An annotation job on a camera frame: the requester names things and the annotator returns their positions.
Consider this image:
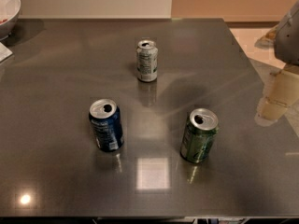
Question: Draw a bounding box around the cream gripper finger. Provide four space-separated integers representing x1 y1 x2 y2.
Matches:
255 64 299 127

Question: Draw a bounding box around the green soda can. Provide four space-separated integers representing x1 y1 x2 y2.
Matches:
180 108 219 163

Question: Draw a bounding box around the white 7up can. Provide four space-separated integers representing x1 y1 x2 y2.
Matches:
136 39 158 82

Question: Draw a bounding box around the blue soda can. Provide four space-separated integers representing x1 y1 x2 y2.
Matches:
89 99 124 152

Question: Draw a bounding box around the white bowl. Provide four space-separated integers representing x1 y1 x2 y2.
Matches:
0 0 21 40

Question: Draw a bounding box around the white paper sheet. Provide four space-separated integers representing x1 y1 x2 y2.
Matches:
0 43 13 62

